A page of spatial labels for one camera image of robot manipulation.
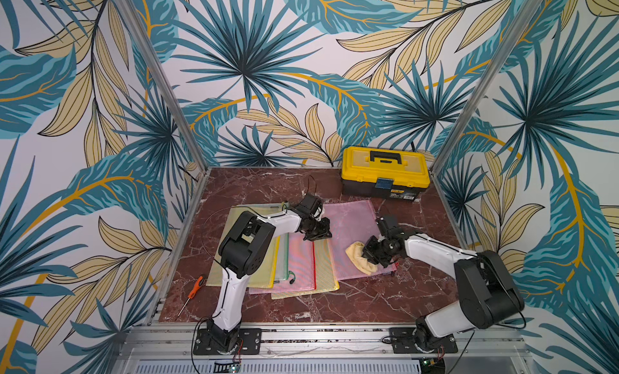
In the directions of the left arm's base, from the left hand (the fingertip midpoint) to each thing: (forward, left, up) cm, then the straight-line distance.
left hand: (332, 236), depth 95 cm
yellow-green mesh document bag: (-17, +24, 0) cm, 30 cm away
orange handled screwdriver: (-18, +46, 0) cm, 50 cm away
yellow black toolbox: (+21, -22, +15) cm, 34 cm away
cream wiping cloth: (-7, -8, +1) cm, 11 cm away
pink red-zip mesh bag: (-13, +12, -2) cm, 17 cm away
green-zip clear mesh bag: (-15, +18, -1) cm, 23 cm away
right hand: (-8, -11, 0) cm, 13 cm away
